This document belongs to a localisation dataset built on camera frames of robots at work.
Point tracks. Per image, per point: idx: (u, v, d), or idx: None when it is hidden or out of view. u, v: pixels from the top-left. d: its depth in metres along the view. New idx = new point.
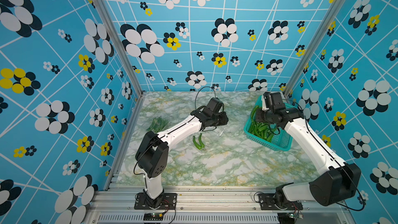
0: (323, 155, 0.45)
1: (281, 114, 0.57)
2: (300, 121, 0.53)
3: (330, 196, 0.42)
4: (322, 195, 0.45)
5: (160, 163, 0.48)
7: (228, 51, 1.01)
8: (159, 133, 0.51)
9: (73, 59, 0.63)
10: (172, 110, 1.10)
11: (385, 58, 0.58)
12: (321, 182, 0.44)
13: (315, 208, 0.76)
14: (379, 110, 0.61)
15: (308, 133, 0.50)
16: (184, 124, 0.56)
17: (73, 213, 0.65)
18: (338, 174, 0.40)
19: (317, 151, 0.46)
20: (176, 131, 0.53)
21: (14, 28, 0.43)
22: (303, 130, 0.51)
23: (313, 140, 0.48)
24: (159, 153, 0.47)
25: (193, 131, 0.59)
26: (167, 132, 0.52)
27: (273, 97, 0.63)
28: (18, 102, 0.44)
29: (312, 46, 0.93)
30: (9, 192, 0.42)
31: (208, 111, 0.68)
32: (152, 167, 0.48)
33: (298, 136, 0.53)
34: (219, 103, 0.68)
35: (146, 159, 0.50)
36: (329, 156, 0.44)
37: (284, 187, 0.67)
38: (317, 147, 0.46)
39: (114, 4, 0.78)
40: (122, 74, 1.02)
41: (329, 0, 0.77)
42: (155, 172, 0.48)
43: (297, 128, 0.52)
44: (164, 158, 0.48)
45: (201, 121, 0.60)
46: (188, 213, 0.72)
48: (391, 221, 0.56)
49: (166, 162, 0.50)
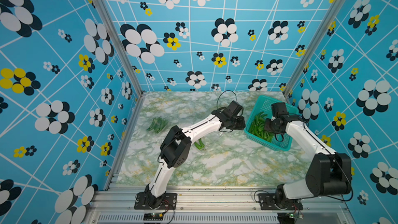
0: (315, 144, 0.49)
1: (282, 117, 0.65)
2: (297, 122, 0.60)
3: (321, 183, 0.44)
4: (315, 185, 0.46)
5: (182, 156, 0.53)
7: (228, 51, 1.01)
8: (183, 128, 0.55)
9: (73, 59, 0.64)
10: (172, 110, 1.10)
11: (385, 59, 0.57)
12: (313, 169, 0.47)
13: (315, 208, 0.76)
14: (379, 110, 0.61)
15: (303, 130, 0.56)
16: (205, 123, 0.60)
17: (73, 213, 0.65)
18: (326, 158, 0.44)
19: (310, 143, 0.51)
20: (198, 128, 0.57)
21: (14, 28, 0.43)
22: (300, 128, 0.57)
23: (308, 136, 0.53)
24: (183, 146, 0.51)
25: (212, 129, 0.63)
26: (190, 128, 0.56)
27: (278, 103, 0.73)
28: (18, 102, 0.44)
29: (312, 46, 0.93)
30: (9, 192, 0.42)
31: (228, 113, 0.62)
32: (175, 158, 0.53)
33: (295, 134, 0.59)
34: (239, 106, 0.71)
35: (170, 151, 0.55)
36: (322, 148, 0.48)
37: (285, 186, 0.66)
38: (310, 139, 0.52)
39: (114, 4, 0.78)
40: (122, 74, 1.02)
41: (329, 0, 0.77)
42: (178, 163, 0.54)
43: (294, 126, 0.59)
44: (186, 152, 0.53)
45: (221, 121, 0.63)
46: (188, 213, 0.72)
48: (391, 221, 0.56)
49: (186, 155, 0.56)
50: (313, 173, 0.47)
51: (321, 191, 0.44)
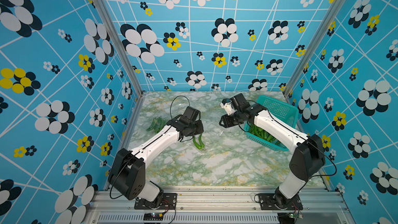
0: (289, 135, 0.50)
1: (247, 111, 0.63)
2: (264, 113, 0.60)
3: (307, 170, 0.47)
4: (300, 172, 0.49)
5: (137, 183, 0.44)
7: (227, 51, 1.01)
8: (133, 150, 0.46)
9: (73, 59, 0.63)
10: (172, 110, 1.11)
11: (385, 58, 0.58)
12: (296, 160, 0.49)
13: (315, 208, 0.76)
14: (379, 110, 0.61)
15: (273, 121, 0.56)
16: (160, 136, 0.53)
17: (73, 213, 0.65)
18: (305, 148, 0.45)
19: (284, 133, 0.52)
20: (152, 145, 0.49)
21: (14, 28, 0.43)
22: (269, 119, 0.57)
23: (279, 125, 0.54)
24: (135, 172, 0.42)
25: (170, 141, 0.56)
26: (142, 147, 0.48)
27: (238, 98, 0.69)
28: (18, 102, 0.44)
29: (312, 47, 0.93)
30: (9, 191, 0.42)
31: (185, 120, 0.66)
32: (128, 189, 0.43)
33: (265, 125, 0.59)
34: (196, 110, 0.67)
35: (122, 180, 0.44)
36: (294, 135, 0.50)
37: (281, 187, 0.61)
38: (283, 129, 0.52)
39: (114, 4, 0.78)
40: (122, 74, 1.02)
41: (329, 0, 0.77)
42: (133, 193, 0.44)
43: (263, 119, 0.58)
44: (140, 176, 0.44)
45: (178, 130, 0.58)
46: (188, 213, 0.72)
48: (391, 221, 0.56)
49: (143, 180, 0.46)
50: (297, 163, 0.49)
51: (307, 177, 0.48)
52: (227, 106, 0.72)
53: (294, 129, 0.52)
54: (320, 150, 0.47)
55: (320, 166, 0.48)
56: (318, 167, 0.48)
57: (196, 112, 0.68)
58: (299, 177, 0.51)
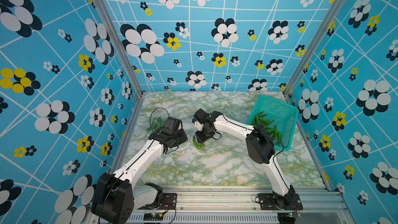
0: (241, 129, 0.61)
1: (208, 121, 0.73)
2: (219, 117, 0.70)
3: (259, 154, 0.57)
4: (257, 158, 0.60)
5: (126, 207, 0.41)
7: (227, 51, 1.01)
8: (117, 172, 0.44)
9: (73, 59, 0.63)
10: (172, 110, 1.11)
11: (385, 58, 0.58)
12: (250, 149, 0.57)
13: (315, 208, 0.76)
14: (379, 110, 0.61)
15: (227, 122, 0.67)
16: (143, 153, 0.51)
17: (73, 213, 0.65)
18: (252, 137, 0.56)
19: (236, 129, 0.63)
20: (137, 164, 0.47)
21: (14, 28, 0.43)
22: (224, 121, 0.68)
23: (232, 124, 0.65)
24: (122, 195, 0.40)
25: (154, 155, 0.54)
26: (126, 167, 0.46)
27: (197, 113, 0.80)
28: (18, 102, 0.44)
29: (313, 46, 0.93)
30: (9, 191, 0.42)
31: (168, 130, 0.66)
32: (117, 214, 0.41)
33: (223, 127, 0.69)
34: (176, 121, 0.67)
35: (109, 207, 0.41)
36: (244, 128, 0.61)
37: (274, 188, 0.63)
38: (235, 127, 0.63)
39: (114, 4, 0.78)
40: (122, 74, 1.02)
41: (329, 0, 0.77)
42: (122, 218, 0.41)
43: (219, 123, 0.68)
44: (128, 199, 0.41)
45: (162, 143, 0.57)
46: (188, 213, 0.72)
48: (391, 221, 0.56)
49: (132, 202, 0.44)
50: (252, 151, 0.59)
51: (263, 159, 0.57)
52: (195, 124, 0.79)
53: (243, 124, 0.63)
54: (265, 136, 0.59)
55: (272, 148, 0.59)
56: (269, 150, 0.58)
57: (177, 121, 0.68)
58: (259, 163, 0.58)
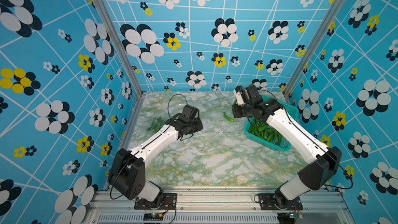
0: (308, 144, 0.46)
1: (261, 108, 0.55)
2: (279, 112, 0.52)
3: (320, 183, 0.44)
4: (310, 182, 0.48)
5: (137, 182, 0.44)
7: (228, 51, 1.01)
8: (132, 150, 0.46)
9: (73, 59, 0.63)
10: (172, 110, 1.10)
11: (385, 59, 0.57)
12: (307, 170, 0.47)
13: (315, 208, 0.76)
14: (379, 110, 0.61)
15: (290, 124, 0.50)
16: (159, 136, 0.53)
17: (73, 213, 0.65)
18: (325, 162, 0.42)
19: (302, 141, 0.47)
20: (151, 145, 0.49)
21: (14, 28, 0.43)
22: (286, 122, 0.50)
23: (297, 131, 0.48)
24: (135, 171, 0.42)
25: (168, 141, 0.55)
26: (142, 146, 0.48)
27: (251, 91, 0.60)
28: (18, 102, 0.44)
29: (312, 46, 0.93)
30: (9, 191, 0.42)
31: (184, 118, 0.66)
32: (129, 188, 0.43)
33: (282, 128, 0.52)
34: (194, 109, 0.67)
35: (122, 180, 0.44)
36: (314, 144, 0.45)
37: (287, 191, 0.63)
38: (300, 137, 0.47)
39: (114, 4, 0.78)
40: (122, 74, 1.02)
41: (329, 0, 0.77)
42: (133, 193, 0.44)
43: (280, 121, 0.52)
44: (140, 176, 0.44)
45: (178, 129, 0.58)
46: (188, 213, 0.72)
48: (391, 221, 0.56)
49: (143, 180, 0.46)
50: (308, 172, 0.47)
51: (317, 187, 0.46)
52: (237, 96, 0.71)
53: (314, 138, 0.46)
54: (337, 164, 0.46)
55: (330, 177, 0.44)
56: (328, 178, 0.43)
57: (194, 110, 0.67)
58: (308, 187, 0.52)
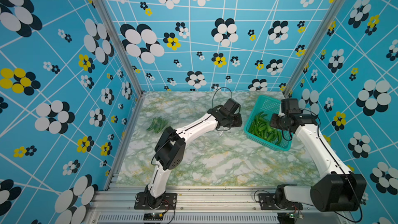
0: (329, 159, 0.44)
1: (294, 118, 0.58)
2: (310, 126, 0.53)
3: (328, 201, 0.41)
4: (321, 199, 0.44)
5: (177, 158, 0.52)
7: (228, 51, 1.01)
8: (177, 129, 0.54)
9: (73, 59, 0.63)
10: (172, 110, 1.10)
11: (385, 59, 0.57)
12: (320, 185, 0.44)
13: (315, 208, 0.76)
14: (379, 110, 0.61)
15: (316, 138, 0.50)
16: (200, 122, 0.59)
17: (73, 213, 0.65)
18: (339, 180, 0.40)
19: (322, 155, 0.46)
20: (193, 128, 0.55)
21: (14, 28, 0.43)
22: (313, 135, 0.51)
23: (321, 145, 0.48)
24: (177, 148, 0.50)
25: (208, 128, 0.61)
26: (185, 128, 0.55)
27: (289, 100, 0.64)
28: (18, 102, 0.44)
29: (312, 46, 0.93)
30: (9, 192, 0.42)
31: (225, 111, 0.70)
32: (169, 161, 0.52)
33: (307, 140, 0.53)
34: (236, 104, 0.69)
35: (165, 153, 0.53)
36: (334, 162, 0.44)
37: (290, 193, 0.63)
38: (323, 152, 0.46)
39: (114, 4, 0.78)
40: (122, 74, 1.02)
41: (329, 0, 0.77)
42: (172, 165, 0.52)
43: (307, 132, 0.53)
44: (181, 153, 0.51)
45: (217, 120, 0.62)
46: (188, 213, 0.72)
48: (391, 221, 0.56)
49: (182, 157, 0.54)
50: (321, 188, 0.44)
51: (326, 207, 0.42)
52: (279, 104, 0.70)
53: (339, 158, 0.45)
54: (357, 192, 0.40)
55: (350, 207, 0.42)
56: (345, 206, 0.42)
57: (236, 105, 0.69)
58: (319, 206, 0.45)
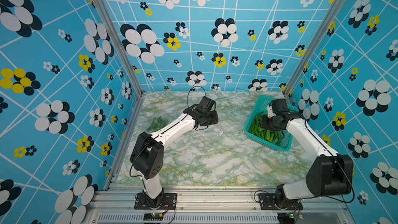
0: (318, 146, 0.48)
1: (283, 115, 0.63)
2: (298, 120, 0.59)
3: (322, 185, 0.44)
4: (315, 185, 0.46)
5: (156, 164, 0.48)
7: (228, 51, 1.01)
8: (153, 134, 0.50)
9: (73, 59, 0.63)
10: (172, 110, 1.11)
11: (385, 58, 0.58)
12: (313, 171, 0.47)
13: (315, 208, 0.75)
14: (379, 110, 0.61)
15: (305, 129, 0.54)
16: (178, 123, 0.56)
17: (73, 213, 0.65)
18: (328, 162, 0.43)
19: (312, 143, 0.50)
20: (170, 130, 0.52)
21: (14, 28, 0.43)
22: (301, 126, 0.56)
23: (310, 135, 0.52)
24: (155, 153, 0.46)
25: (186, 128, 0.59)
26: (161, 131, 0.51)
27: (278, 101, 0.70)
28: (18, 102, 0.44)
29: (312, 47, 0.93)
30: (9, 191, 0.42)
31: (201, 109, 0.68)
32: (148, 169, 0.47)
33: (297, 131, 0.57)
34: (211, 101, 0.69)
35: (142, 160, 0.49)
36: (323, 147, 0.47)
37: (288, 189, 0.64)
38: (312, 140, 0.50)
39: (114, 4, 0.78)
40: (122, 74, 1.02)
41: (329, 0, 0.77)
42: (152, 172, 0.48)
43: (296, 125, 0.57)
44: (159, 158, 0.48)
45: (195, 119, 0.60)
46: (188, 213, 0.72)
48: (391, 221, 0.56)
49: (161, 162, 0.50)
50: (314, 174, 0.47)
51: (321, 193, 0.44)
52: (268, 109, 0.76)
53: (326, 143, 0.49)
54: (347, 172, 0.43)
55: (344, 190, 0.44)
56: (339, 190, 0.43)
57: (211, 102, 0.69)
58: (314, 193, 0.47)
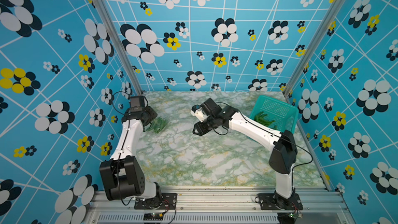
0: (265, 135, 0.52)
1: (221, 116, 0.61)
2: (236, 116, 0.59)
3: (286, 165, 0.49)
4: (280, 168, 0.52)
5: (139, 177, 0.44)
7: (227, 51, 1.01)
8: (114, 156, 0.45)
9: (73, 59, 0.63)
10: (172, 110, 1.10)
11: (385, 58, 0.58)
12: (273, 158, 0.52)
13: (315, 208, 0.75)
14: (379, 110, 0.61)
15: (246, 123, 0.56)
16: (128, 130, 0.53)
17: (73, 213, 0.65)
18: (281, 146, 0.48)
19: (258, 134, 0.53)
20: (128, 142, 0.49)
21: (14, 28, 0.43)
22: (243, 122, 0.57)
23: (253, 126, 0.55)
24: (132, 168, 0.43)
25: (138, 130, 0.55)
26: (120, 149, 0.46)
27: (208, 104, 0.66)
28: (18, 102, 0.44)
29: (312, 46, 0.93)
30: (9, 191, 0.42)
31: (136, 109, 0.66)
32: (136, 186, 0.44)
33: (241, 129, 0.59)
34: (141, 97, 0.68)
35: (125, 184, 0.44)
36: (269, 133, 0.52)
37: (279, 188, 0.65)
38: (256, 131, 0.54)
39: (114, 4, 0.78)
40: (122, 74, 1.02)
41: (329, 0, 0.77)
42: (142, 186, 0.45)
43: (237, 123, 0.58)
44: (138, 170, 0.44)
45: (138, 118, 0.58)
46: (188, 213, 0.72)
48: (391, 221, 0.56)
49: (142, 172, 0.47)
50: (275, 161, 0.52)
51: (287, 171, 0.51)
52: (199, 112, 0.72)
53: (267, 127, 0.54)
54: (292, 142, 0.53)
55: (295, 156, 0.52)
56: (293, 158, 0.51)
57: (141, 98, 0.68)
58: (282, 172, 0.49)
